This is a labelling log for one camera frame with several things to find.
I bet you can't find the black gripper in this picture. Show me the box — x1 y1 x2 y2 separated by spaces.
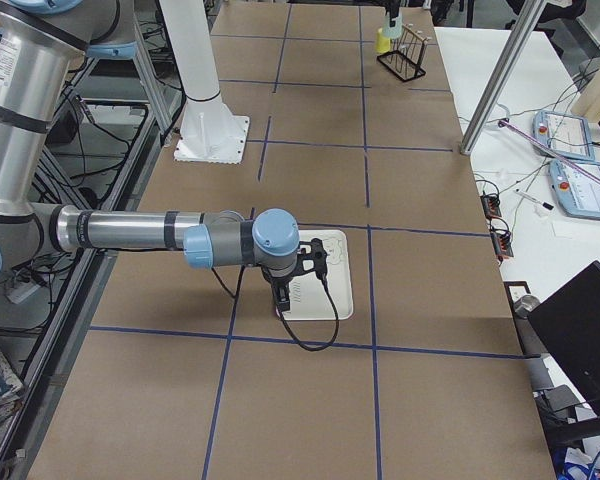
266 275 292 312

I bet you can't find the pale green plastic cup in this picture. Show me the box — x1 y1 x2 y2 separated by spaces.
382 13 403 39

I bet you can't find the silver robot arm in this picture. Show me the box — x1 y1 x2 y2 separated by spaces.
0 1 303 311

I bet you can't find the cream bear tray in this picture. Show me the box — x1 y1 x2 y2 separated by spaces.
283 229 354 322

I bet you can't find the yellow plastic cup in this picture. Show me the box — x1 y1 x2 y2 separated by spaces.
375 28 391 56

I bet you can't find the metal cup on desk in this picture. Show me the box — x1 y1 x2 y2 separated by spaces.
513 294 541 319

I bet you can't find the upper teach pendant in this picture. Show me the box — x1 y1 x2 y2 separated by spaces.
533 110 595 161

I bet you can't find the teach pendant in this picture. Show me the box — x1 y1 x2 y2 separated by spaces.
533 110 595 161
549 159 600 220

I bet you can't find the upper orange black connector box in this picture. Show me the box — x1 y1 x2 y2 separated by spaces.
480 193 501 219

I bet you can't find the orange black connector box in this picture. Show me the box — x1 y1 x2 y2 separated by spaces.
490 229 514 261
480 193 501 219

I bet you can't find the lower orange black connector box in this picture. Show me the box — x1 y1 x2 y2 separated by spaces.
490 229 514 261

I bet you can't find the black marker pen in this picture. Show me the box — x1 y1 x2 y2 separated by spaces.
514 189 555 211

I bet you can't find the white power strip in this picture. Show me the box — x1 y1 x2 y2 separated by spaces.
5 280 41 305

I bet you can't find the lower teach pendant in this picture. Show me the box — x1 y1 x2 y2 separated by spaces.
549 159 600 220

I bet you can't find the black laptop monitor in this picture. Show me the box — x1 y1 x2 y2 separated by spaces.
528 261 600 415

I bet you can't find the black wire cup rack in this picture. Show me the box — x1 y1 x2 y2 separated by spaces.
377 24 430 82

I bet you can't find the aluminium frame post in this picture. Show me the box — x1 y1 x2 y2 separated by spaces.
459 0 547 156

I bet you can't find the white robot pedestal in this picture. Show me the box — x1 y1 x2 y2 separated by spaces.
160 0 250 164

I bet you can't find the aluminium side frame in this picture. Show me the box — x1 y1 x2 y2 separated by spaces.
0 50 180 479

